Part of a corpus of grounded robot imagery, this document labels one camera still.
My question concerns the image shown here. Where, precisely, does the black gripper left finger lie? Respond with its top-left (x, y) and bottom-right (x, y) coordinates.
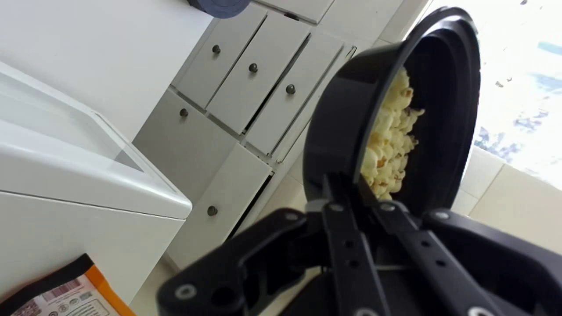
top-left (156, 174), bottom-right (393, 316)

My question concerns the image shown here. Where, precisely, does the yellow popcorn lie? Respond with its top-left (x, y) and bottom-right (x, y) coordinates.
top-left (358, 65), bottom-right (426, 203)

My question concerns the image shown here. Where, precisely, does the dark blue mug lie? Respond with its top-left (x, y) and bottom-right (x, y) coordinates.
top-left (184, 0), bottom-right (251, 19)

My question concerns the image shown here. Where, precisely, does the white drawer cabinet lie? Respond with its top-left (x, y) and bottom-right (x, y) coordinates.
top-left (131, 0), bottom-right (360, 272)

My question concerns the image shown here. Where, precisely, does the orange popcorn bag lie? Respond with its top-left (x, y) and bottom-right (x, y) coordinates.
top-left (0, 253), bottom-right (137, 316)

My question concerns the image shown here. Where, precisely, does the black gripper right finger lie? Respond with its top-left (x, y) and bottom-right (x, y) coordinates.
top-left (356, 181), bottom-right (562, 316)

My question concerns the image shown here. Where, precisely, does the white microwave oven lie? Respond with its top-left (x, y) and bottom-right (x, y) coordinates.
top-left (0, 58), bottom-right (195, 307)

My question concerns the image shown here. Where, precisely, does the black bowl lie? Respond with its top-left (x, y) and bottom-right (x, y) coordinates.
top-left (302, 5), bottom-right (483, 219)

